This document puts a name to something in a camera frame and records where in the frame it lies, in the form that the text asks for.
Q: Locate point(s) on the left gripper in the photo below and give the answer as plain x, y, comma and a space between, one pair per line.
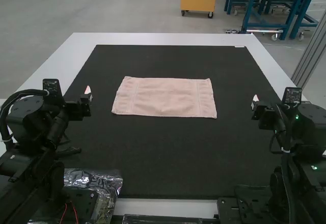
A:
76, 109

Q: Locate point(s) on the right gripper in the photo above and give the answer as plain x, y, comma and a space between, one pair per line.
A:
266, 118

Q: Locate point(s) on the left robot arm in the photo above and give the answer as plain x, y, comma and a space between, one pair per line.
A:
30, 117

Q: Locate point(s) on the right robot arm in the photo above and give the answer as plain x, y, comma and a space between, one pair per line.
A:
310, 122

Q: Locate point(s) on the pale towel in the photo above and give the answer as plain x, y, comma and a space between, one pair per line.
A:
163, 96

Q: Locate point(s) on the silver foil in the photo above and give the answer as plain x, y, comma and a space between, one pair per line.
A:
102, 180

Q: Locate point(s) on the black mat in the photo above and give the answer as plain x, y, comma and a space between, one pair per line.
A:
165, 152

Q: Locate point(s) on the dark base panel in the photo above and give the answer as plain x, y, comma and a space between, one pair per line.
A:
244, 208
84, 203

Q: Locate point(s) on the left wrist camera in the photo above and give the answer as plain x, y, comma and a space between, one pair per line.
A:
52, 86

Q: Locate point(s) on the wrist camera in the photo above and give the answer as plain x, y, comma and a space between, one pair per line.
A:
292, 95
52, 86

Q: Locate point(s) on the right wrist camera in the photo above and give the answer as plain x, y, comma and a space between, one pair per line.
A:
292, 95

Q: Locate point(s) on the aluminium post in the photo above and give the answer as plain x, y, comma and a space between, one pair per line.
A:
313, 56

